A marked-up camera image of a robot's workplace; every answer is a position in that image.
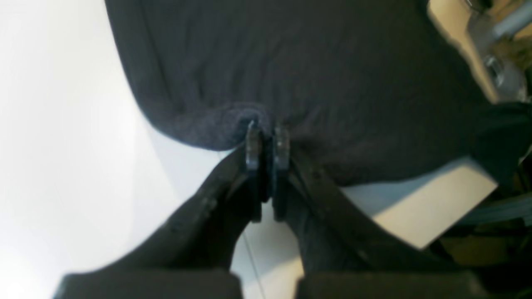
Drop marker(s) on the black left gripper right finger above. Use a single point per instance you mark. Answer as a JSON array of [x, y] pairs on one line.
[[345, 255]]

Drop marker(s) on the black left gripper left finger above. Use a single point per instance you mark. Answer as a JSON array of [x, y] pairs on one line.
[[190, 255]]

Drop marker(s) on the dark grey T-shirt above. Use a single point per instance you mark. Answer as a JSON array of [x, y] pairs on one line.
[[368, 88]]

